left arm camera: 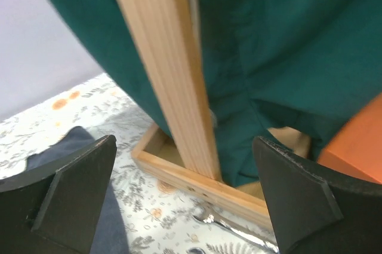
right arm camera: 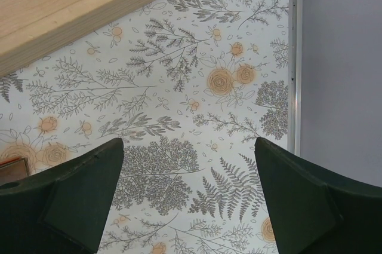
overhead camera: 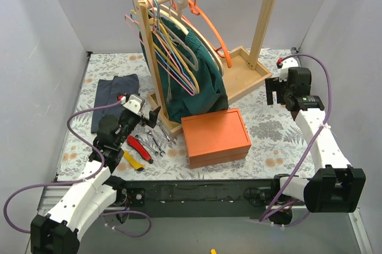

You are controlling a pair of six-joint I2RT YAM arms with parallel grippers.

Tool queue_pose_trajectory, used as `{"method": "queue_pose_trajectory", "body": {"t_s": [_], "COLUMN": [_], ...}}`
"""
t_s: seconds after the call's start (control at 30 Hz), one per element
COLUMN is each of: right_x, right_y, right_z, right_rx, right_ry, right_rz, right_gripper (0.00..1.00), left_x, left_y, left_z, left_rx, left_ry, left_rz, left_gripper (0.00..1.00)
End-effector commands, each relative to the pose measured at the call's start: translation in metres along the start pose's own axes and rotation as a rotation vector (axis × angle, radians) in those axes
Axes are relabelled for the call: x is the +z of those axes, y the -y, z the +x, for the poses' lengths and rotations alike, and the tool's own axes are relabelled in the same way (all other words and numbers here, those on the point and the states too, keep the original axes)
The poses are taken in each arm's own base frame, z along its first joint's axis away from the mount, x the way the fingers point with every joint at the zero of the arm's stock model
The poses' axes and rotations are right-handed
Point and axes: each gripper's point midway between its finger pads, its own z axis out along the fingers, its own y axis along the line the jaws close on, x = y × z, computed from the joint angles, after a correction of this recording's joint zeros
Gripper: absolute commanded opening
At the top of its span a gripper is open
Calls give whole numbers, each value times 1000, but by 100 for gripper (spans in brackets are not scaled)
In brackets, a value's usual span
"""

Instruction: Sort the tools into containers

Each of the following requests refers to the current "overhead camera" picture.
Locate navy blue cloth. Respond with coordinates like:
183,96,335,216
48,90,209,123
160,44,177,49
91,74,139,133

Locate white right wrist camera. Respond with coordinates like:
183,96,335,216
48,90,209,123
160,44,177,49
276,57,298,82

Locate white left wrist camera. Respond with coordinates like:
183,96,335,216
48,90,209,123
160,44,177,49
118,94,145,116

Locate orange drawer box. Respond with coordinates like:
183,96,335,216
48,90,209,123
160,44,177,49
181,108,251,169

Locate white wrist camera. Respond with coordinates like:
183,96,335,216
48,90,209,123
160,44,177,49
118,94,145,116
276,57,298,82

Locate wooden clothes rack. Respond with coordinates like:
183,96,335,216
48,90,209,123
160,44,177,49
133,0,275,136

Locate green shorts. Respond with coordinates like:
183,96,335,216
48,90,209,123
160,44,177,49
149,18,229,123

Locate aluminium frame rail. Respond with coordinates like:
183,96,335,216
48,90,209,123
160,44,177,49
38,186,70,212

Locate orange plastic hanger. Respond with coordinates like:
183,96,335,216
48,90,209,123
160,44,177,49
189,0,232,68

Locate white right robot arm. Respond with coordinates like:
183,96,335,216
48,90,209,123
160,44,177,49
266,66,366,213

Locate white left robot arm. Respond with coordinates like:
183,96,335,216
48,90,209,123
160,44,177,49
30,93,271,253

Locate blue wire hanger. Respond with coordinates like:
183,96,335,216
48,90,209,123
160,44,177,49
149,0,199,96

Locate yellow utility knife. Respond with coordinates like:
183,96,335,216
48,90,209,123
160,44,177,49
124,151,145,172

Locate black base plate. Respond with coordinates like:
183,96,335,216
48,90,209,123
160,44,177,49
101,178,311,225

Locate steel open-end wrench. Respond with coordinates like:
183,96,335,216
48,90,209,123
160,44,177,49
146,130,165,157

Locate floral table mat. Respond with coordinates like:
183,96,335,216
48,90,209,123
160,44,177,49
57,53,307,180

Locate yellow wire hanger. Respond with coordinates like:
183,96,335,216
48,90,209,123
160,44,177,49
149,18,200,96

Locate steel ratchet wrench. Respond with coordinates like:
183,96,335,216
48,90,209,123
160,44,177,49
134,135,159,155

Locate steel combination wrench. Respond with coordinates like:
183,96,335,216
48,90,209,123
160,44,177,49
158,122,176,145

